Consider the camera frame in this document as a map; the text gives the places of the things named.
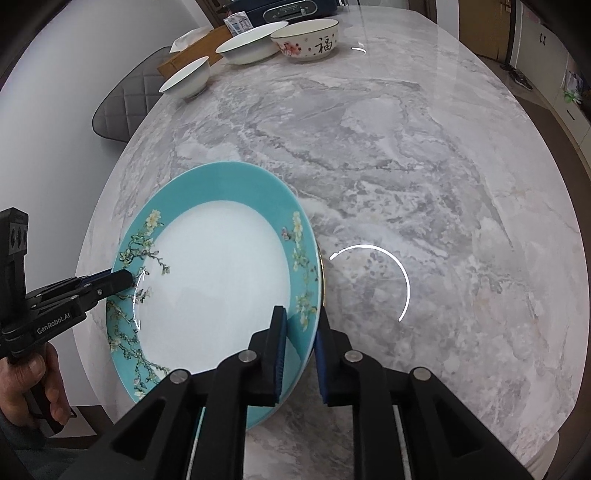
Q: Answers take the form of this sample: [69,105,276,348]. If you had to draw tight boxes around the grey gradient plate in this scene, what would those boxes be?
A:
[318,254,325,308]

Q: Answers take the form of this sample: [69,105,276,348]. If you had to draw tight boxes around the large teal floral plate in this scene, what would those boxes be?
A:
[106,161,322,401]

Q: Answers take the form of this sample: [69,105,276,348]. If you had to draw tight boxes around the wide white bowl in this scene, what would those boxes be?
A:
[215,21,288,66]

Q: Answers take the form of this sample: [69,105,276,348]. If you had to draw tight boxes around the cream bowl pink flowers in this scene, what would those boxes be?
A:
[270,18,339,62]

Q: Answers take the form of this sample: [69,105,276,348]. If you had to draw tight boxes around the grey left sleeve forearm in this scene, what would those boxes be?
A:
[1,414,87,479]

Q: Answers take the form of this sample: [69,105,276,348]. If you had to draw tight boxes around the person's left hand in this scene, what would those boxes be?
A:
[1,343,71,427]

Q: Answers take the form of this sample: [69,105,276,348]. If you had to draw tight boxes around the grey quilted chair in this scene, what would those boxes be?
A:
[92,46,170,143]

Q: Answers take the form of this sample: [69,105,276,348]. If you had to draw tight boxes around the small white bowl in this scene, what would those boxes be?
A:
[159,56,211,99]

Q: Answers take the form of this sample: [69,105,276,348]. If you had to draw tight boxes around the wooden tissue box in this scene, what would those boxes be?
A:
[157,26,231,80]

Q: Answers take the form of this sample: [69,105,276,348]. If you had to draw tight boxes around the small blue white carton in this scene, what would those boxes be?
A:
[223,11,253,36]

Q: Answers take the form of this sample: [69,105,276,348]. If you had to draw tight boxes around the dark blue electric cooker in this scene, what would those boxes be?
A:
[225,0,338,26]

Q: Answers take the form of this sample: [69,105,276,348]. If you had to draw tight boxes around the white storage cabinet shelves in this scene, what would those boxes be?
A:
[511,1,590,163]

